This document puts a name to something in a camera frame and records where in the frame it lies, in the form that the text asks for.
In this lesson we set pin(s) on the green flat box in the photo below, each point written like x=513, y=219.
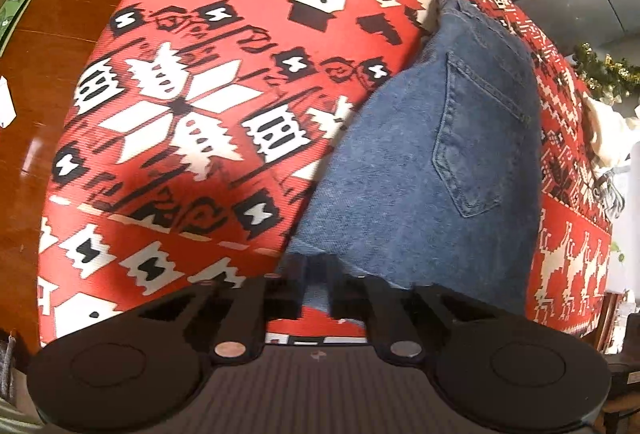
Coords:
x=17, y=9

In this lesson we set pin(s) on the dark wooden furniture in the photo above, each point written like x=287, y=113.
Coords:
x=620, y=364

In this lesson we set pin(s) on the blue denim shorts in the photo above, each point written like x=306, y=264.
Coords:
x=425, y=139

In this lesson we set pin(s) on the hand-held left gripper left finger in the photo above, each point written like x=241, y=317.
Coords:
x=292, y=299

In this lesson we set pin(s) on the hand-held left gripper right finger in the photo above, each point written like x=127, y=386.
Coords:
x=345, y=299

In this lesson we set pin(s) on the red patterned blanket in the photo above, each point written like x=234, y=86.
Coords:
x=200, y=39

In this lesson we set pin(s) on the grey cloth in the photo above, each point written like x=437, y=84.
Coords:
x=610, y=194

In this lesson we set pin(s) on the gold tinsel garland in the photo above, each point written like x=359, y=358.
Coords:
x=600, y=69

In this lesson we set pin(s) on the white plush cloth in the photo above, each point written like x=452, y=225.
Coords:
x=610, y=129

